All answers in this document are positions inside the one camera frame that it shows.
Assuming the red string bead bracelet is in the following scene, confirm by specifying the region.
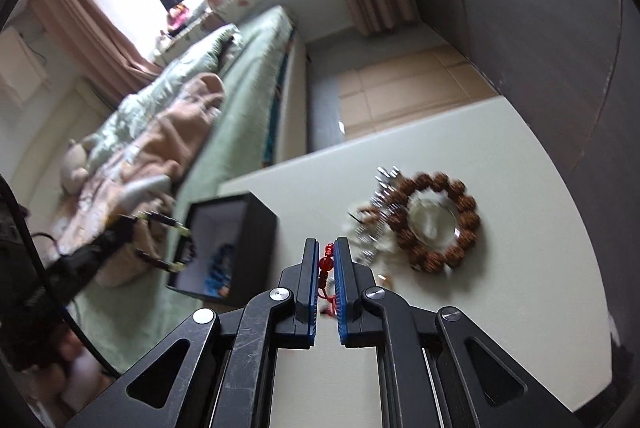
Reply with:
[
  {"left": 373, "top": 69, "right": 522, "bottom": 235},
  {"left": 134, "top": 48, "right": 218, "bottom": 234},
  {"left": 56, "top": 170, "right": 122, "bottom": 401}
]
[{"left": 316, "top": 242, "right": 339, "bottom": 319}]

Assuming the green floral quilt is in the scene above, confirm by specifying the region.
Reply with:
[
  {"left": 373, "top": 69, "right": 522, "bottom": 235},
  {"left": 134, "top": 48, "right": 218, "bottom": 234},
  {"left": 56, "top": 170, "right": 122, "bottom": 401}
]
[{"left": 86, "top": 24, "right": 243, "bottom": 176}]

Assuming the black cable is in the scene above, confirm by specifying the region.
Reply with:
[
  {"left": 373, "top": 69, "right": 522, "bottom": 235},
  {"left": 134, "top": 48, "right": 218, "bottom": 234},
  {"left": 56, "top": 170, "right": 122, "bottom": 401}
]
[{"left": 29, "top": 232, "right": 124, "bottom": 378}]

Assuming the silver chain bracelet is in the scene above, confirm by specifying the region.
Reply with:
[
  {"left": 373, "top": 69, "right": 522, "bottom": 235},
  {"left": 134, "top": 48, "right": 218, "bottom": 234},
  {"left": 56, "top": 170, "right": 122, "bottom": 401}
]
[{"left": 349, "top": 165, "right": 409, "bottom": 264}]

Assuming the black jewelry box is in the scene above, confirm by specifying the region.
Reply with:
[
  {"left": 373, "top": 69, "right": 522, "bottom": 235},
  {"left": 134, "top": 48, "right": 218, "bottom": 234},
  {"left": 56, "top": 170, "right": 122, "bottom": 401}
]
[{"left": 167, "top": 192, "right": 278, "bottom": 308}]

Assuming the brown rudraksha bead bracelet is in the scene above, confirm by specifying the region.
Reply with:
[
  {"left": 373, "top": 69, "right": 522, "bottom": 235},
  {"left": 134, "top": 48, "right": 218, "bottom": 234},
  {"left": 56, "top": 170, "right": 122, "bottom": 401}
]
[{"left": 385, "top": 171, "right": 483, "bottom": 276}]

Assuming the pink blanket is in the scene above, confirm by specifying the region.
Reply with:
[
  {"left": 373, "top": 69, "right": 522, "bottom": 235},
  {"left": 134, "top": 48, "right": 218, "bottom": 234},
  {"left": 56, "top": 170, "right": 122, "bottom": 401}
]
[{"left": 49, "top": 72, "right": 227, "bottom": 289}]

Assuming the brown curtain left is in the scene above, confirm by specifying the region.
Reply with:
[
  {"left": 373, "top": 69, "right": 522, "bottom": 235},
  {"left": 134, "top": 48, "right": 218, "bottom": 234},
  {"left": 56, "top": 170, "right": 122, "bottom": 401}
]
[{"left": 28, "top": 0, "right": 162, "bottom": 103}]

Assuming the blue braided bead bracelet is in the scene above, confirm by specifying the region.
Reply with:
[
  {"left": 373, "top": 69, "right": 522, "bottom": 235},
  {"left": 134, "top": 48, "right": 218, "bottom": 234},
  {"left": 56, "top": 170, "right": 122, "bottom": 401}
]
[{"left": 203, "top": 243, "right": 237, "bottom": 299}]

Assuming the green bed sheet mattress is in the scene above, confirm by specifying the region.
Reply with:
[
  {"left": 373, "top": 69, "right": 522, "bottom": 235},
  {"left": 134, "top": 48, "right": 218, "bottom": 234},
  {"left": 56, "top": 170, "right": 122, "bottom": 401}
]
[{"left": 77, "top": 6, "right": 294, "bottom": 373}]

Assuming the beige plush toy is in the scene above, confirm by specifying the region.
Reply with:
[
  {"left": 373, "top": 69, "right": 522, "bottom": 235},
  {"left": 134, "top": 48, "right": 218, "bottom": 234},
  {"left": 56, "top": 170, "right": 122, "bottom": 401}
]
[{"left": 60, "top": 133, "right": 99, "bottom": 195}]

